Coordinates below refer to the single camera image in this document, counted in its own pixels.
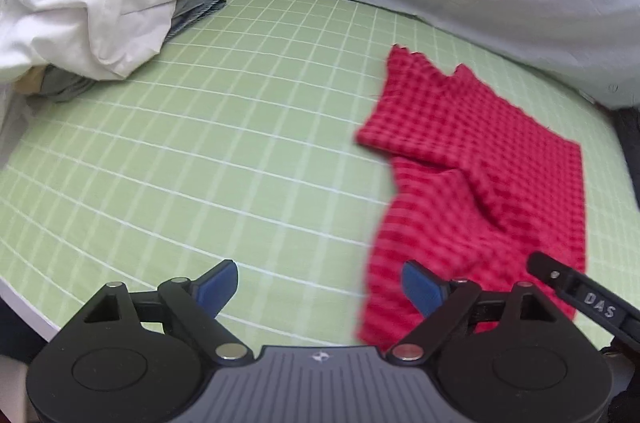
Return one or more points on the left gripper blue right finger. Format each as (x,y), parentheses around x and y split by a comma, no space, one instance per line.
(445,306)

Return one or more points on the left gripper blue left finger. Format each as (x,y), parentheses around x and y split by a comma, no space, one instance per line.
(191,308)

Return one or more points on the red checkered shorts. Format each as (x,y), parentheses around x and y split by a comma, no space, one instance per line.
(480,187)

